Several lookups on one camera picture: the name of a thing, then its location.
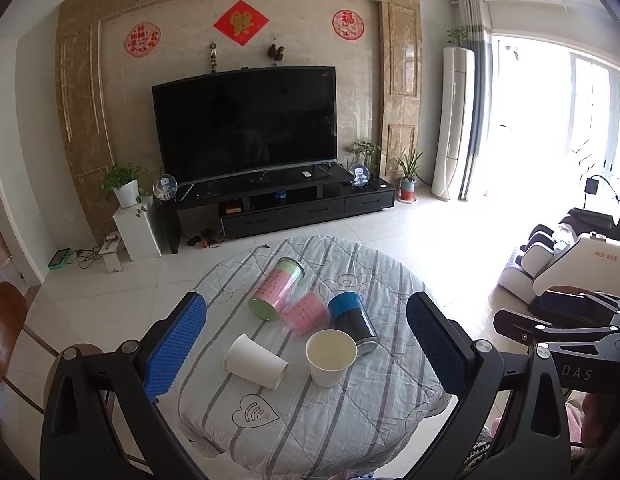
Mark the small white stool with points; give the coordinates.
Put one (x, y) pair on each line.
(112, 252)

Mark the black television stand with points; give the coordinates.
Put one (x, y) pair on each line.
(290, 207)

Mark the small plant on air conditioner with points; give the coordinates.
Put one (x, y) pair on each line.
(457, 36)

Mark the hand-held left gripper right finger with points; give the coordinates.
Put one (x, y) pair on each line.
(436, 345)

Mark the pink cup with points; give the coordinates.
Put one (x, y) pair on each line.
(306, 313)

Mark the blue item in stand shelf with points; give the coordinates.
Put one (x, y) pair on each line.
(280, 193)

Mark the white and black massage chair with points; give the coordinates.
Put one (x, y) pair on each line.
(565, 260)

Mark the pink and green can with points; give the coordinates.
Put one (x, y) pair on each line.
(276, 287)

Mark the round figurine ornament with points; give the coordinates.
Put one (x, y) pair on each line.
(358, 176)

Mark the round table, striped cloth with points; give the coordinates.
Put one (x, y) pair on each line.
(300, 427)

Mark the spiky plant in red pot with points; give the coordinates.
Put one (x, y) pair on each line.
(409, 172)

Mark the red diamond wall decoration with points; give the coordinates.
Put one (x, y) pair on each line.
(241, 22)

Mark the thin hanging wall ornament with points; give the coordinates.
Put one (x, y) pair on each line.
(212, 55)

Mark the dark hanging wall ornament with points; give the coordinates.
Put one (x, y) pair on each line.
(275, 51)

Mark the glass ball ornament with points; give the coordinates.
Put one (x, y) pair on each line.
(165, 186)

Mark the white standing air conditioner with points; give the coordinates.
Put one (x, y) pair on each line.
(452, 120)

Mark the red and black floor items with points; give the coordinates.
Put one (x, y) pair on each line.
(207, 239)

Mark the orange box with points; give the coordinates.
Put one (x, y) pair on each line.
(234, 207)

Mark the green box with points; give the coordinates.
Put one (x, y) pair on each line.
(60, 258)

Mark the green plant in white pot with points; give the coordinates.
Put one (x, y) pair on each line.
(126, 187)

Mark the white paper cup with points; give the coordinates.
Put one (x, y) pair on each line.
(330, 357)
(254, 367)

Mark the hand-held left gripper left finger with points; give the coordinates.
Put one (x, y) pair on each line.
(176, 345)

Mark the leafy green plant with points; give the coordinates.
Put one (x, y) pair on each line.
(366, 152)

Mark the white pedestal cabinet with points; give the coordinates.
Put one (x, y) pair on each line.
(137, 235)

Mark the blue and black can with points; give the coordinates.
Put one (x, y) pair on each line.
(354, 322)

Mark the round red paper cutting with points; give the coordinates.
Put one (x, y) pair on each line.
(142, 39)
(348, 24)

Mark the grey striped curtain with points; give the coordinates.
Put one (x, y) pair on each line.
(477, 90)

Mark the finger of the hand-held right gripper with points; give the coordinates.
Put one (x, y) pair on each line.
(550, 327)
(565, 301)

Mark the black flat television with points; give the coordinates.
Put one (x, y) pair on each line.
(245, 125)

